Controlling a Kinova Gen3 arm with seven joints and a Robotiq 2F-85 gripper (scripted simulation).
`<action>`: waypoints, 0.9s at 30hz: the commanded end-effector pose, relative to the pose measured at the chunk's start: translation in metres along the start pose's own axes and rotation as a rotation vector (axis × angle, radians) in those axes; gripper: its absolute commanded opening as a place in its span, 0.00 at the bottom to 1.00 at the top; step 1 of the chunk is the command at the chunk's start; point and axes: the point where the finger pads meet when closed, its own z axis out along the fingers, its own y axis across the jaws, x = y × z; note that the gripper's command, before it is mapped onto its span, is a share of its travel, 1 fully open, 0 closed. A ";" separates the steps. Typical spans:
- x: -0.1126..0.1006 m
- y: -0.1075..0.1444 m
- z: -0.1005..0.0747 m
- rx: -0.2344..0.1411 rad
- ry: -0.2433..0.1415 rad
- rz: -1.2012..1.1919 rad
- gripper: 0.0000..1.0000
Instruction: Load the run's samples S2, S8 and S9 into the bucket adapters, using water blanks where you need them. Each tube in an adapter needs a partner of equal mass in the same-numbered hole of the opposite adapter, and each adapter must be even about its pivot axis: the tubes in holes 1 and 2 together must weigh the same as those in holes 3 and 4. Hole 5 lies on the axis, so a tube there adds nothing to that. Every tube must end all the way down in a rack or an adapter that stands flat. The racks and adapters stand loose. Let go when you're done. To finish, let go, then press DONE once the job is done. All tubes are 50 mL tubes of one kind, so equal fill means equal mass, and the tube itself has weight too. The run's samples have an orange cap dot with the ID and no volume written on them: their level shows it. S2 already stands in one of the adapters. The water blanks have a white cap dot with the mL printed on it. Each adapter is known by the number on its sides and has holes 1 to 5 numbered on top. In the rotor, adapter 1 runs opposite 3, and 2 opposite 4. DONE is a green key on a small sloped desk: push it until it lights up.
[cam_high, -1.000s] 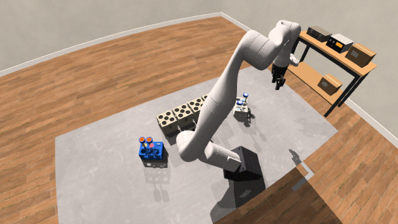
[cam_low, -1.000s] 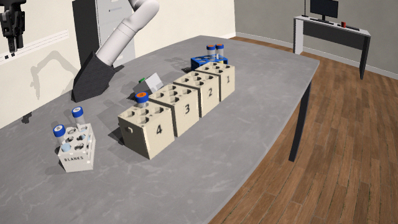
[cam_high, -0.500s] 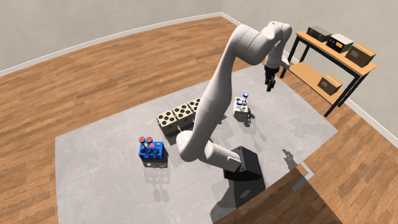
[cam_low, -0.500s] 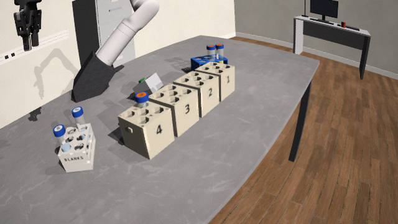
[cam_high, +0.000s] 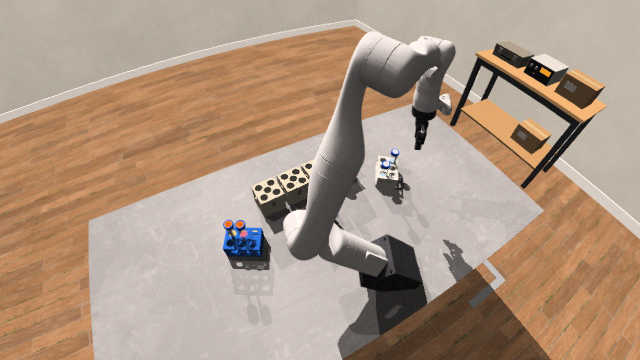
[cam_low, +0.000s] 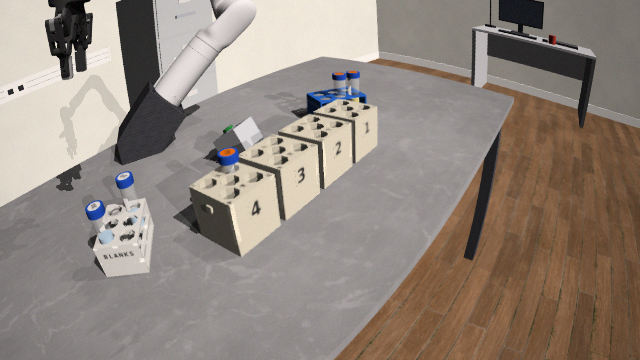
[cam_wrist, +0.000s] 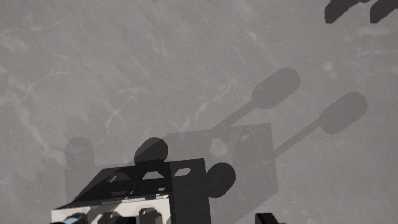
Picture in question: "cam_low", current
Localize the white tube rack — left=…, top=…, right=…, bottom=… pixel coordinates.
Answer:
left=93, top=198, right=154, bottom=277

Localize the blue tube rack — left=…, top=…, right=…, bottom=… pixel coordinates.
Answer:
left=307, top=89, right=366, bottom=115

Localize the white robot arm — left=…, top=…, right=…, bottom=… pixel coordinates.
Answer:
left=154, top=0, right=257, bottom=107

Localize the clear conical tube with tan liquid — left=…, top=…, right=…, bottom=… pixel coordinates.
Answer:
left=346, top=71, right=360, bottom=102

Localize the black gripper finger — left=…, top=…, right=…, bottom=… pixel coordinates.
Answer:
left=73, top=13, right=93, bottom=72
left=45, top=13, right=79, bottom=80

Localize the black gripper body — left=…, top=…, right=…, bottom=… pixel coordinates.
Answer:
left=48, top=0, right=91, bottom=37

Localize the beige block with holes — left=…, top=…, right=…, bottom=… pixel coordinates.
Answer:
left=238, top=134, right=320, bottom=221
left=313, top=99, right=377, bottom=163
left=189, top=162, right=281, bottom=257
left=278, top=114, right=352, bottom=189

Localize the conical centrifuge tube with pink liquid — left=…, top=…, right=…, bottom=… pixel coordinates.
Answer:
left=332, top=72, right=346, bottom=98

